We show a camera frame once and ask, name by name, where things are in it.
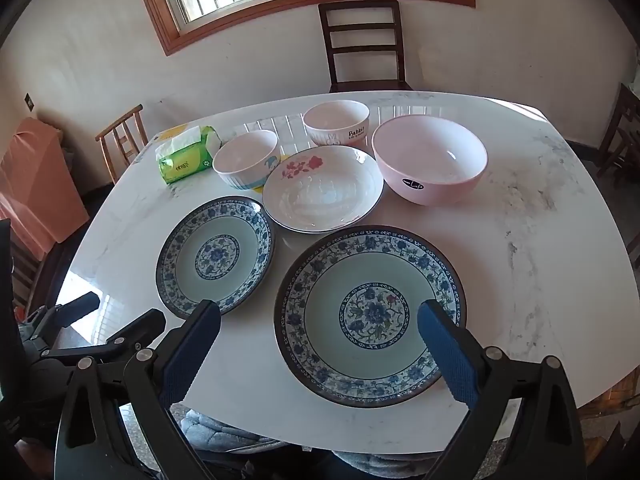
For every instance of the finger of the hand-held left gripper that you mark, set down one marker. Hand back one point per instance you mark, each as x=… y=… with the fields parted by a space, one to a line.
x=135 y=330
x=75 y=306

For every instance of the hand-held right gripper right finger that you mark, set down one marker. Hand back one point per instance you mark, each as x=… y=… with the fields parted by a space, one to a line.
x=450 y=355

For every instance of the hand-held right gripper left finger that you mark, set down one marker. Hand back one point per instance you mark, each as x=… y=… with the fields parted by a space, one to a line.
x=186 y=355

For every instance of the small blue floral plate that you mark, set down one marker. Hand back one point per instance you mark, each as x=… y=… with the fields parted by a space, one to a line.
x=215 y=255

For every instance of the large blue floral plate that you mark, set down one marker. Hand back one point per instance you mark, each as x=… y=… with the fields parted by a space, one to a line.
x=350 y=270

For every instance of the pink bowl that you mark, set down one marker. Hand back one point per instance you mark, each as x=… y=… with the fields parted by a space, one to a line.
x=430 y=160

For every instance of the white bowl with blue stripe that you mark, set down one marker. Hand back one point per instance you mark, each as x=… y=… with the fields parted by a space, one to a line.
x=245 y=157

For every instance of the white plate with red flowers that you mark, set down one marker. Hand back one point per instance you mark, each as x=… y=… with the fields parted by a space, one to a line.
x=322 y=195

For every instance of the white bowl with rabbit print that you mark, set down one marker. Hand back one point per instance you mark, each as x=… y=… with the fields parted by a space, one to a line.
x=335 y=122

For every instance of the light bamboo chair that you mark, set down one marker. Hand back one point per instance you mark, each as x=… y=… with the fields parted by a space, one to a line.
x=617 y=395
x=122 y=132

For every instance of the green tissue pack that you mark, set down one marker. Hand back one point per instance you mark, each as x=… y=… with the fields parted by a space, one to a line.
x=185 y=157

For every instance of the stacked dark wooden chairs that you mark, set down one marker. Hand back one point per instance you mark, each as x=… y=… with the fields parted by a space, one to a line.
x=622 y=135

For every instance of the dark wooden chair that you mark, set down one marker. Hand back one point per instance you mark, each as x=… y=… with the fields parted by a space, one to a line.
x=362 y=45

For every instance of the wooden framed window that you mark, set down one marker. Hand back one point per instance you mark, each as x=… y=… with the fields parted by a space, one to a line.
x=310 y=5

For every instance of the wall switch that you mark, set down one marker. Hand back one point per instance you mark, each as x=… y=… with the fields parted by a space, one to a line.
x=29 y=102

